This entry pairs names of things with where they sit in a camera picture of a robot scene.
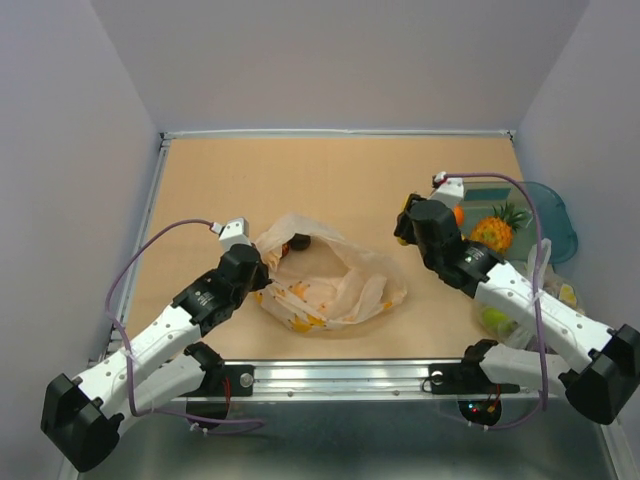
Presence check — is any orange mandarin fruit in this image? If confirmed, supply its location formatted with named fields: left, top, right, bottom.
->
left=453, top=205, right=465, bottom=226

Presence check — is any small toy pineapple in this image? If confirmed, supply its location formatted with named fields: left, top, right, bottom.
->
left=470, top=202, right=527, bottom=255

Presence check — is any dark red fruit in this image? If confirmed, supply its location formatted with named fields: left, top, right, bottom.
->
left=281, top=233, right=311, bottom=257

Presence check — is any orange printed plastic bag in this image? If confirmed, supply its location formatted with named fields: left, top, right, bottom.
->
left=255, top=213, right=408, bottom=334

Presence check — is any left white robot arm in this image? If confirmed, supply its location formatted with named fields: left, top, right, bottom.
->
left=41, top=244, right=270, bottom=472

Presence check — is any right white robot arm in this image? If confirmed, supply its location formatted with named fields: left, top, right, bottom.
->
left=394, top=194, right=639, bottom=425

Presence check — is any bag of green fruit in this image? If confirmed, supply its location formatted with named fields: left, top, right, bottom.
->
left=474, top=238, right=585, bottom=351

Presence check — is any teal plastic tray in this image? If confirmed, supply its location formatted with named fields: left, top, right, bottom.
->
left=459, top=179, right=578, bottom=265

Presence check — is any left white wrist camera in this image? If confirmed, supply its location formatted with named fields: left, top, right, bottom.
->
left=210, top=217, right=252, bottom=252

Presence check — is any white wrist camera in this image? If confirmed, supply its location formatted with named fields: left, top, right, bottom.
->
left=210, top=217, right=252, bottom=252
left=428, top=172, right=465, bottom=209

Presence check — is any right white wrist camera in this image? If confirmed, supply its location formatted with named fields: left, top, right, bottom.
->
left=428, top=172, right=465, bottom=209

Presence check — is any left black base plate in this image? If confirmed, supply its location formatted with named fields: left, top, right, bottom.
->
left=183, top=363, right=255, bottom=398

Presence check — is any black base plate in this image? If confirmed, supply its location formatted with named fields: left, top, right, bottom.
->
left=422, top=363, right=521, bottom=395
left=183, top=363, right=255, bottom=398

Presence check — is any aluminium back rail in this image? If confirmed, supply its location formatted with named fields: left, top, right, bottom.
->
left=160, top=128, right=516, bottom=141

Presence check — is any aluminium rail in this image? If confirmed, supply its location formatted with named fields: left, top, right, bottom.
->
left=82, top=355, right=614, bottom=401
left=160, top=128, right=516, bottom=141
left=101, top=139, right=171, bottom=359

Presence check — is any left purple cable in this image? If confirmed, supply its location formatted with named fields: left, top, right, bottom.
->
left=104, top=218, right=265, bottom=435

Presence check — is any aluminium front rail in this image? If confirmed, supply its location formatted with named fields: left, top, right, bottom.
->
left=82, top=355, right=614, bottom=401

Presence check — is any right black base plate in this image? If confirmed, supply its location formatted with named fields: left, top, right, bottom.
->
left=422, top=363, right=521, bottom=395

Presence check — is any aluminium left rail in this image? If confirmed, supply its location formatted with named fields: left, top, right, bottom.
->
left=101, top=139, right=171, bottom=359

